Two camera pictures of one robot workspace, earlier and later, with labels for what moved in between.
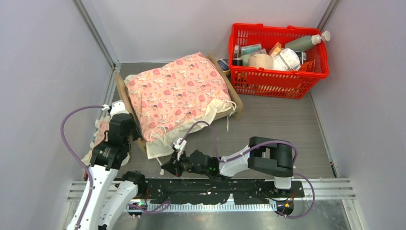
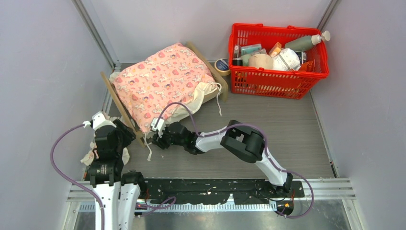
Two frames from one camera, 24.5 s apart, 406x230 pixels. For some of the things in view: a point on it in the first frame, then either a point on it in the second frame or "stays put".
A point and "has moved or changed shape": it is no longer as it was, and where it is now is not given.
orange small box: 276,50 stays put
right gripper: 173,166 -> 160,141
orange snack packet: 309,66 stays put
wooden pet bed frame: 237,103 -> 219,82
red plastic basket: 296,84 stays put
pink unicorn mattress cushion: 168,97 has moved or changed shape
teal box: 248,50 stays put
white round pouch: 287,60 stays put
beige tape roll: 261,60 stays put
